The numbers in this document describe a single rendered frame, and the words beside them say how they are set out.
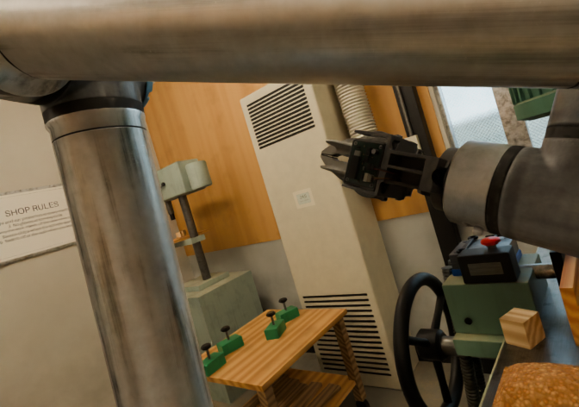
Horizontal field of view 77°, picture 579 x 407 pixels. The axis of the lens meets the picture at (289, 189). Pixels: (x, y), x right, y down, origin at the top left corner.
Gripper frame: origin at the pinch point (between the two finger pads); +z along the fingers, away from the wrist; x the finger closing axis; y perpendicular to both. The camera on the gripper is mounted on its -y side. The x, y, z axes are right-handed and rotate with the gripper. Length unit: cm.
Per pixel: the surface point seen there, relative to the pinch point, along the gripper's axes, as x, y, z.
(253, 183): 27, -124, 172
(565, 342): 17.5, -18.9, -30.8
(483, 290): 16.0, -23.4, -18.6
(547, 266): 9.8, -29.3, -25.0
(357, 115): -26, -112, 84
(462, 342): 26.0, -23.9, -17.5
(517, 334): 18.5, -16.4, -25.9
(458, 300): 19.4, -23.8, -15.2
